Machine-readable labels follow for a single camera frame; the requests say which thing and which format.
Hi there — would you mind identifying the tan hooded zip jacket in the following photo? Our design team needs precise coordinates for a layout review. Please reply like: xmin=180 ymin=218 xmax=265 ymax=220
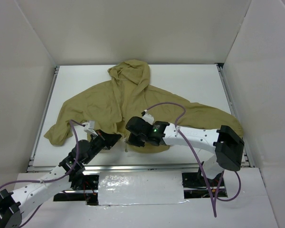
xmin=44 ymin=60 xmax=244 ymax=146

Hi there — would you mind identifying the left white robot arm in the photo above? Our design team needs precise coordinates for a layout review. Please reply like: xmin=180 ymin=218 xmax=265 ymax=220
xmin=0 ymin=130 xmax=121 ymax=228

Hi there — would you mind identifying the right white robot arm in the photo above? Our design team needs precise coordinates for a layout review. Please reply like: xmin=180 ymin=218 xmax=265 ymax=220
xmin=125 ymin=116 xmax=244 ymax=186

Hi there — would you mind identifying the white foam front panel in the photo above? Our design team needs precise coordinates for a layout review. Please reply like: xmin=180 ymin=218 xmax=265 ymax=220
xmin=98 ymin=171 xmax=186 ymax=206

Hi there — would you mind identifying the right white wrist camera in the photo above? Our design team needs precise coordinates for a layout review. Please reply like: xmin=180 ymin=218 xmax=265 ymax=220
xmin=142 ymin=110 xmax=154 ymax=125

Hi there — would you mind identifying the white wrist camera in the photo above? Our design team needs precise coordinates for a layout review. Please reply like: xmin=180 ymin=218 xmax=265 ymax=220
xmin=142 ymin=110 xmax=154 ymax=125
xmin=83 ymin=120 xmax=96 ymax=135

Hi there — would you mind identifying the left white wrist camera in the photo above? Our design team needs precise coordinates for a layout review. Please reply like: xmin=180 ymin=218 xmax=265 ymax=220
xmin=83 ymin=120 xmax=96 ymax=135

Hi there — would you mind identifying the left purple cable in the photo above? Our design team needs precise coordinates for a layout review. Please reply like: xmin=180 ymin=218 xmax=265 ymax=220
xmin=0 ymin=120 xmax=86 ymax=226

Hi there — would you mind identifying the purple cable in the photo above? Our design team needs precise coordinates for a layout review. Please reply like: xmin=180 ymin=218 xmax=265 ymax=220
xmin=144 ymin=101 xmax=242 ymax=218
xmin=0 ymin=120 xmax=86 ymax=226

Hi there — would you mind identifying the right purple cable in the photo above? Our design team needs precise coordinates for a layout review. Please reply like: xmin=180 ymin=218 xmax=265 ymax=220
xmin=144 ymin=101 xmax=242 ymax=218

